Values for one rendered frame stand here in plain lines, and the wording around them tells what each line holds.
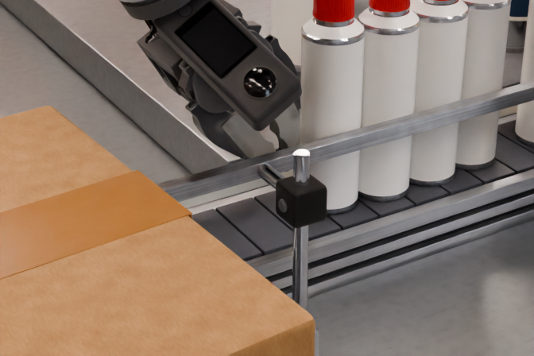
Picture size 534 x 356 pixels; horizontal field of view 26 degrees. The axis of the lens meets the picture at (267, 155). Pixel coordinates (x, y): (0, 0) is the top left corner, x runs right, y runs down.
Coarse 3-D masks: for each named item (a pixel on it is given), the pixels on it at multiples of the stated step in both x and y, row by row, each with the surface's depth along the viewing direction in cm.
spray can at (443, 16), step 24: (432, 0) 96; (456, 0) 97; (432, 24) 96; (456, 24) 96; (432, 48) 97; (456, 48) 97; (432, 72) 98; (456, 72) 99; (432, 96) 99; (456, 96) 100; (432, 144) 101; (456, 144) 103; (432, 168) 102
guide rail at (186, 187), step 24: (480, 96) 101; (504, 96) 101; (528, 96) 103; (408, 120) 96; (432, 120) 98; (456, 120) 99; (312, 144) 93; (336, 144) 93; (360, 144) 94; (216, 168) 89; (240, 168) 89; (288, 168) 92; (168, 192) 86; (192, 192) 87
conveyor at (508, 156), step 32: (512, 128) 114; (512, 160) 108; (416, 192) 102; (448, 192) 103; (224, 224) 97; (256, 224) 97; (288, 224) 97; (320, 224) 97; (352, 224) 98; (256, 256) 93
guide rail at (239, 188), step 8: (504, 112) 112; (512, 112) 113; (288, 176) 101; (240, 184) 99; (248, 184) 99; (256, 184) 100; (264, 184) 100; (216, 192) 98; (224, 192) 98; (232, 192) 99; (240, 192) 99; (184, 200) 96; (192, 200) 97; (200, 200) 97; (208, 200) 98
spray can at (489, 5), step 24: (480, 0) 99; (504, 0) 99; (480, 24) 99; (504, 24) 100; (480, 48) 100; (504, 48) 102; (480, 72) 101; (480, 120) 104; (480, 144) 105; (480, 168) 106
